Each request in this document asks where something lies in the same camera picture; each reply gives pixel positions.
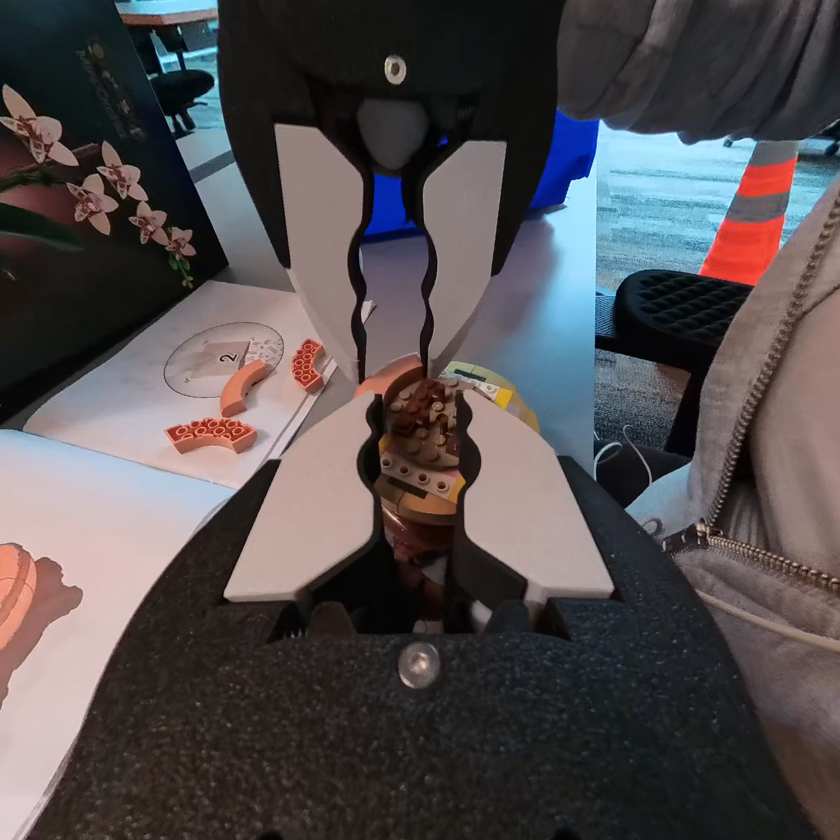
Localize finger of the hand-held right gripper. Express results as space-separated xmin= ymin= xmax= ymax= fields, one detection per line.
xmin=418 ymin=138 xmax=509 ymax=375
xmin=273 ymin=122 xmax=375 ymax=388

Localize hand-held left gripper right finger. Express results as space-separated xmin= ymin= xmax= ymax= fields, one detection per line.
xmin=451 ymin=389 xmax=615 ymax=624

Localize studded orange arc brick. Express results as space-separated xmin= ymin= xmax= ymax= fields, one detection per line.
xmin=166 ymin=418 xmax=259 ymax=456
xmin=290 ymin=339 xmax=328 ymax=393

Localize salmon curved brick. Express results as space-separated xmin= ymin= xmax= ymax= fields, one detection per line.
xmin=218 ymin=361 xmax=274 ymax=418
xmin=355 ymin=357 xmax=427 ymax=397

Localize brick pot model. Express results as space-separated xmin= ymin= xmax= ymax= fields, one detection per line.
xmin=368 ymin=361 xmax=542 ymax=618

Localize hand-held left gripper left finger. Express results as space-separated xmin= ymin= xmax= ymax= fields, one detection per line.
xmin=226 ymin=392 xmax=385 ymax=605

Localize blue plastic bin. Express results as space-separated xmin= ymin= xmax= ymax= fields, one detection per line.
xmin=361 ymin=108 xmax=601 ymax=244

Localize background office desks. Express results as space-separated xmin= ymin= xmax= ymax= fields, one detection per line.
xmin=116 ymin=0 xmax=221 ymax=40

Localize white instruction booklet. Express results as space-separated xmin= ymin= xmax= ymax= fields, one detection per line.
xmin=0 ymin=280 xmax=382 ymax=840

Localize orange floor object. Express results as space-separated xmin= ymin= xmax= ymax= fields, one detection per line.
xmin=699 ymin=138 xmax=799 ymax=287

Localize black flower print box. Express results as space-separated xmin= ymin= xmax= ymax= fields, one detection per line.
xmin=0 ymin=0 xmax=231 ymax=424

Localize white earphone cable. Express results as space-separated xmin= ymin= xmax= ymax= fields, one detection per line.
xmin=594 ymin=427 xmax=840 ymax=653

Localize black office chair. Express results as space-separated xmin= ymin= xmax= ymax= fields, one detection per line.
xmin=147 ymin=29 xmax=217 ymax=135

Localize black mesh chair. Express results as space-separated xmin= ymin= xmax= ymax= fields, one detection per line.
xmin=595 ymin=269 xmax=756 ymax=454

